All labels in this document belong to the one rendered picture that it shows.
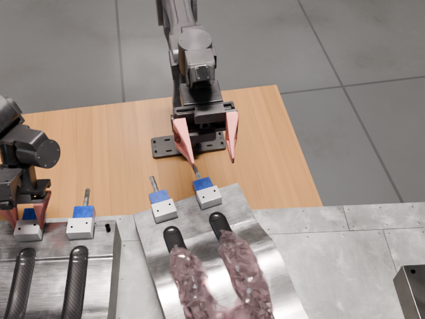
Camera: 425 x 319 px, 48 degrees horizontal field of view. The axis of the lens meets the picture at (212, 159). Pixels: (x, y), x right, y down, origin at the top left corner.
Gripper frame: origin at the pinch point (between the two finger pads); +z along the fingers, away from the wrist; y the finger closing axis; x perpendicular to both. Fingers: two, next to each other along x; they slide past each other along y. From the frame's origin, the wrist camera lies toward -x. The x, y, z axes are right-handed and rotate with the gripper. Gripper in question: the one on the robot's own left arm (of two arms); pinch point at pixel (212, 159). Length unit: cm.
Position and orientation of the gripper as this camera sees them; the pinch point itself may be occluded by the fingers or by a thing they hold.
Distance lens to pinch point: 75.3
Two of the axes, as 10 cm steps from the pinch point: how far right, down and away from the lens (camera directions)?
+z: 1.7, 7.8, -6.1
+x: -0.1, 6.1, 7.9
